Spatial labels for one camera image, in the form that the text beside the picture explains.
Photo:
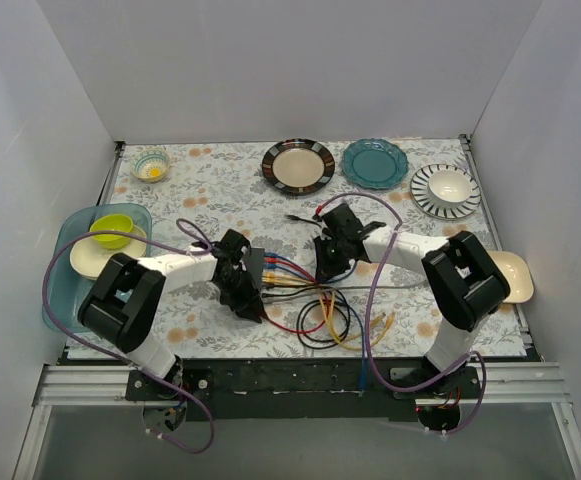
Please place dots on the aluminium frame rail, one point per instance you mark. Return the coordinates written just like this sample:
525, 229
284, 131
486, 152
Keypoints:
83, 386

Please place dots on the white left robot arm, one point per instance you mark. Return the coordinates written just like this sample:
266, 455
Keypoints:
122, 304

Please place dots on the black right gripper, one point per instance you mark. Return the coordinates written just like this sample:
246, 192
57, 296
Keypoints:
328, 259

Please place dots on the lime green bowl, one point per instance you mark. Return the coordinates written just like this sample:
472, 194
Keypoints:
109, 231

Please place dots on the floral tablecloth mat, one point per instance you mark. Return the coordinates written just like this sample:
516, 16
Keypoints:
221, 187

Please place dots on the teal scalloped plate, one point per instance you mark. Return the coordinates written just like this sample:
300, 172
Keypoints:
374, 164

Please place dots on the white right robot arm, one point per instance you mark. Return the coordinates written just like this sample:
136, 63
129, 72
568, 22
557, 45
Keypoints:
465, 282

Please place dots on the cream square panda dish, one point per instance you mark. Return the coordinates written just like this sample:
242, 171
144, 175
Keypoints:
517, 274

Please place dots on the striped white plate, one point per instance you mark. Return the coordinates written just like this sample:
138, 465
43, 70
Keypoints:
431, 207

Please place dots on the brown rimmed beige plate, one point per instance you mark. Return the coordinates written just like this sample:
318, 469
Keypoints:
298, 167

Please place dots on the small patterned yellow bowl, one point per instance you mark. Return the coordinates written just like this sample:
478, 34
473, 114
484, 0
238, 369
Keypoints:
151, 165

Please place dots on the white bowl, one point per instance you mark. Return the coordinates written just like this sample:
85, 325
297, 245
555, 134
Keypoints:
450, 188

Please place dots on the teal transparent plastic tray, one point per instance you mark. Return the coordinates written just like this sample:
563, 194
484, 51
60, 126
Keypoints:
66, 288

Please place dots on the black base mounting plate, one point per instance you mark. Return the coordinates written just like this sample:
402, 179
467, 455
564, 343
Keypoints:
293, 389

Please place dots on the black network switch box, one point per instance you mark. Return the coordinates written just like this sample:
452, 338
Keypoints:
254, 262

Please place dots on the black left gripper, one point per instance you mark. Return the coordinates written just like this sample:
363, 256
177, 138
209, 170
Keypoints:
243, 293

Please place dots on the cream round plate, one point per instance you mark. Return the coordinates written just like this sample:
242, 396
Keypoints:
88, 258

